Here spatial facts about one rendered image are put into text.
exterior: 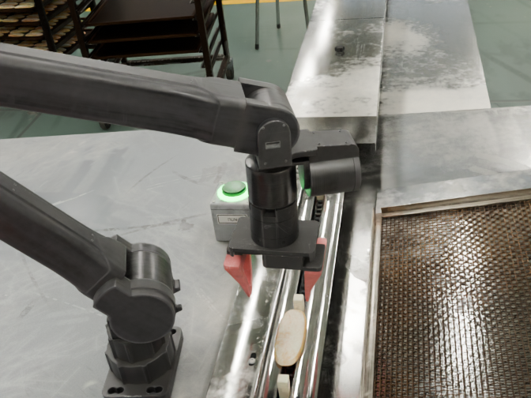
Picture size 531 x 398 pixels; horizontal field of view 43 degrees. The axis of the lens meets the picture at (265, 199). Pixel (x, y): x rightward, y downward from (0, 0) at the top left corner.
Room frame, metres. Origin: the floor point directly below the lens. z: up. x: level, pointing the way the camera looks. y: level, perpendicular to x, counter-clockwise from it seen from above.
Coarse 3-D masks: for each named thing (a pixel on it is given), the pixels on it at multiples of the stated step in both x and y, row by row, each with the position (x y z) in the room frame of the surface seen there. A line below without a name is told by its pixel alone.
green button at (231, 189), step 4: (224, 184) 0.93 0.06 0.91; (228, 184) 0.93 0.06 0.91; (232, 184) 0.93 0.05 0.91; (236, 184) 0.93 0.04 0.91; (240, 184) 0.92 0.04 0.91; (244, 184) 0.92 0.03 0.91; (224, 188) 0.92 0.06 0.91; (228, 188) 0.92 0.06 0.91; (232, 188) 0.92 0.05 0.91; (236, 188) 0.91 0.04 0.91; (240, 188) 0.91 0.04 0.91; (244, 188) 0.91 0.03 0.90; (224, 192) 0.91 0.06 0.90; (228, 192) 0.91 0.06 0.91; (232, 192) 0.90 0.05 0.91; (236, 192) 0.90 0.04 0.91; (240, 192) 0.90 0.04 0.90; (244, 192) 0.91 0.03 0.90; (228, 196) 0.90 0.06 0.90; (232, 196) 0.90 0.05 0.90; (236, 196) 0.90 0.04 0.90
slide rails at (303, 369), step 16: (304, 192) 0.96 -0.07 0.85; (304, 208) 0.91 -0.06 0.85; (320, 224) 0.86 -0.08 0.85; (288, 272) 0.76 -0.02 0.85; (288, 288) 0.72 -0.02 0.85; (320, 288) 0.72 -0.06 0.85; (288, 304) 0.69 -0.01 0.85; (320, 304) 0.68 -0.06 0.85; (272, 336) 0.63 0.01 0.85; (272, 352) 0.61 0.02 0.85; (304, 352) 0.60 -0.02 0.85; (272, 368) 0.58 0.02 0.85; (304, 368) 0.57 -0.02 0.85; (272, 384) 0.56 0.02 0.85; (304, 384) 0.55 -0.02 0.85
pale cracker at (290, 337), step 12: (288, 312) 0.67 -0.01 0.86; (300, 312) 0.67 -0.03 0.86; (288, 324) 0.64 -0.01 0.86; (300, 324) 0.64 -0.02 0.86; (276, 336) 0.63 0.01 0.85; (288, 336) 0.62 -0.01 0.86; (300, 336) 0.62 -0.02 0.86; (276, 348) 0.61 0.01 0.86; (288, 348) 0.60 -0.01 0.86; (300, 348) 0.60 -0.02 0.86; (276, 360) 0.59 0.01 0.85; (288, 360) 0.58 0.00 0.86
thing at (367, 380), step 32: (512, 192) 0.77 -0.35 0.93; (416, 224) 0.77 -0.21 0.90; (512, 224) 0.72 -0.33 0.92; (448, 256) 0.68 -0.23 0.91; (480, 256) 0.67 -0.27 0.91; (512, 256) 0.65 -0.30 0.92; (384, 288) 0.66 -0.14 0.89; (416, 288) 0.64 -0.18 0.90; (480, 288) 0.61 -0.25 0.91; (512, 288) 0.60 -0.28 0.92; (416, 320) 0.58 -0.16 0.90; (448, 320) 0.57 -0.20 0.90; (512, 320) 0.55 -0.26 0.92; (384, 352) 0.55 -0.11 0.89; (512, 352) 0.50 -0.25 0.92; (480, 384) 0.47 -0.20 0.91; (512, 384) 0.46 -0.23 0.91
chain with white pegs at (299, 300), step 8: (320, 200) 0.95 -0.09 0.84; (320, 208) 0.92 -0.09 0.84; (320, 216) 0.90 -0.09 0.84; (304, 288) 0.73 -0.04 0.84; (296, 296) 0.68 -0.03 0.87; (304, 296) 0.72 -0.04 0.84; (296, 304) 0.68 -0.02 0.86; (304, 304) 0.70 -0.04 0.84; (304, 312) 0.68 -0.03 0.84; (288, 368) 0.59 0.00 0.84; (280, 376) 0.55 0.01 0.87; (288, 376) 0.55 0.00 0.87; (280, 384) 0.54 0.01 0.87; (288, 384) 0.54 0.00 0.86; (280, 392) 0.54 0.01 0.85; (288, 392) 0.54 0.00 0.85
